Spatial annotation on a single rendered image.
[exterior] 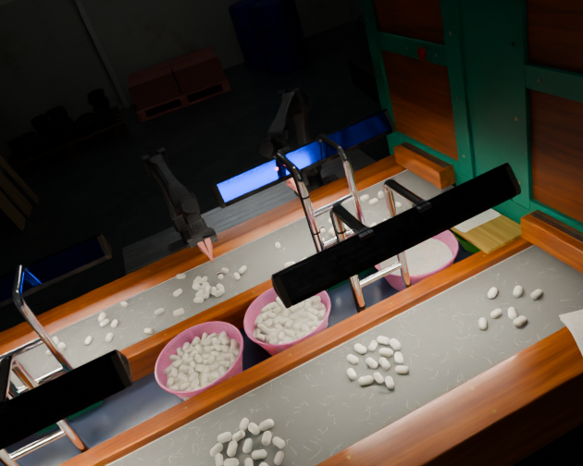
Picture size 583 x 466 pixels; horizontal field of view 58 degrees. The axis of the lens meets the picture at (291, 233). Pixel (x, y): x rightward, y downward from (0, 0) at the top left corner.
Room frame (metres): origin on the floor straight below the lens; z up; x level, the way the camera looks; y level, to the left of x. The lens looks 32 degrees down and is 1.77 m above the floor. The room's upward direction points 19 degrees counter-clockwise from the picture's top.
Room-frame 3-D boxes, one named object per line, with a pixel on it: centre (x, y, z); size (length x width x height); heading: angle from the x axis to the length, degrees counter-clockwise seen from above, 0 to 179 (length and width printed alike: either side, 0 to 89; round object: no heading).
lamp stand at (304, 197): (1.45, -0.13, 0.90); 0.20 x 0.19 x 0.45; 102
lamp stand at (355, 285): (1.06, -0.21, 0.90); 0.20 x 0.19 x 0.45; 102
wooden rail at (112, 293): (1.70, 0.36, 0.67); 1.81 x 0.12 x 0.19; 102
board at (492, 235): (1.33, -0.56, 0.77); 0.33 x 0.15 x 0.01; 12
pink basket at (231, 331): (1.14, 0.36, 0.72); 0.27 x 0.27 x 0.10
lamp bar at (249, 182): (1.53, -0.12, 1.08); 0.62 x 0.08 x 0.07; 102
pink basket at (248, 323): (1.20, 0.09, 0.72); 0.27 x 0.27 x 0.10
